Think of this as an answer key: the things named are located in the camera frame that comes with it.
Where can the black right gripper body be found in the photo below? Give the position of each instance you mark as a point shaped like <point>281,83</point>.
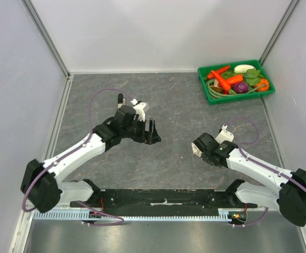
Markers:
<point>206,157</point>

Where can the white staple box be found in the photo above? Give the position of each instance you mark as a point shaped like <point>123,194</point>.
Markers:
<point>196,151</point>

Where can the beige and black stapler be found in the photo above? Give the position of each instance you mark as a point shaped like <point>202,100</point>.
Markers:
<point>121,100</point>

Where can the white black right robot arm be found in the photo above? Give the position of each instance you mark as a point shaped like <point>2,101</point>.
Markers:
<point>280,189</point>

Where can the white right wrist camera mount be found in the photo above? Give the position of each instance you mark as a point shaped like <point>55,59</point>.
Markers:
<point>224,135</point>

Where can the green toy long beans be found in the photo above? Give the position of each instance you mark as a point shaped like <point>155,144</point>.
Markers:
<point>228,94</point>

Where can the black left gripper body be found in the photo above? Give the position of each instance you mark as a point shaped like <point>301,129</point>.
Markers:
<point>143,136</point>

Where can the small orange toy pumpkin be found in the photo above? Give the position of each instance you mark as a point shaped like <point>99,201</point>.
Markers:
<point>262,86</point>

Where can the orange toy carrot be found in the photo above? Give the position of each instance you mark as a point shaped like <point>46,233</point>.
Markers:
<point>219,71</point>
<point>224,84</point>
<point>235,79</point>

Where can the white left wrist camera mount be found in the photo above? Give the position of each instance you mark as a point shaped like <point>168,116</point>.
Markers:
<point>140,108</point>

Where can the brown toy mushroom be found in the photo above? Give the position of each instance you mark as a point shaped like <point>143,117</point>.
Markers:
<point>216,87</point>

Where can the aluminium frame rail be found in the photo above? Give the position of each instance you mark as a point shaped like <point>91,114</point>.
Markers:
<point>34,15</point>

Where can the purple toy onion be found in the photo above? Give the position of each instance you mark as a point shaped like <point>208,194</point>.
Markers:
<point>241,88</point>

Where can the green plastic basket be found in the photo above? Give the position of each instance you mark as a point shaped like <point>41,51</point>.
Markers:
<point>205,70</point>

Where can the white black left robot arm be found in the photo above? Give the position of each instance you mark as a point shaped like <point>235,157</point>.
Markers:
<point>44,183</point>

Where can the green toy leafy vegetable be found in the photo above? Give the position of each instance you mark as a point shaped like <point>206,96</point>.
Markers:
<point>252,77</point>

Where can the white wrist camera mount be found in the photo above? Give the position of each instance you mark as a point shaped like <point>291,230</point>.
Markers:
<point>140,108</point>
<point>224,135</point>

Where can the white toy radish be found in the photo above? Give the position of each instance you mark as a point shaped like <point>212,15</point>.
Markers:
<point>243,68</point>

